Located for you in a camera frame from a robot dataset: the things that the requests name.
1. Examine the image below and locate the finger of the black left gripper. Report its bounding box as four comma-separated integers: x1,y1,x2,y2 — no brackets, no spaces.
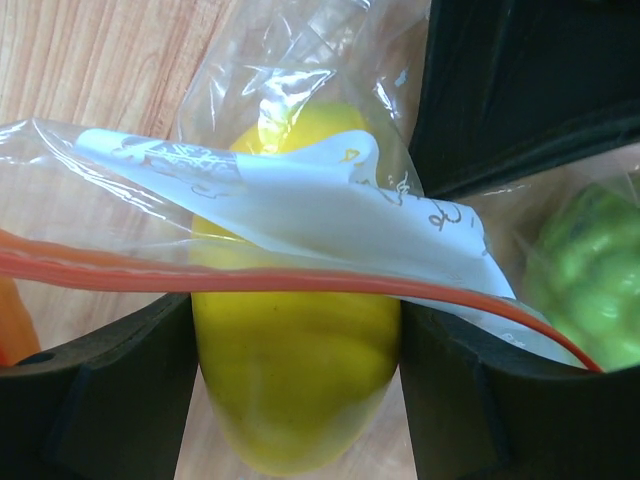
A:
409,0,639,199

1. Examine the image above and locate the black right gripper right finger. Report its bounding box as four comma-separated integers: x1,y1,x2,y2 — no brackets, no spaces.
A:
399,303,639,479

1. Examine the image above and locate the yellow fake lemon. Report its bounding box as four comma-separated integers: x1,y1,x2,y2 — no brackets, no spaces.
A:
189,101,403,476

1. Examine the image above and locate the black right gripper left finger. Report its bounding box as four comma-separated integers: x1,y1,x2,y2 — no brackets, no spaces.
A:
1,294,197,479

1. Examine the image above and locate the clear zip top bag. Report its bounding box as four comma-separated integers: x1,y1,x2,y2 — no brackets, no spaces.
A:
1,1,639,479

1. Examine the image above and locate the green fake round fruit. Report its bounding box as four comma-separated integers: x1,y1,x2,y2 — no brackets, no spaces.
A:
524,177,639,370

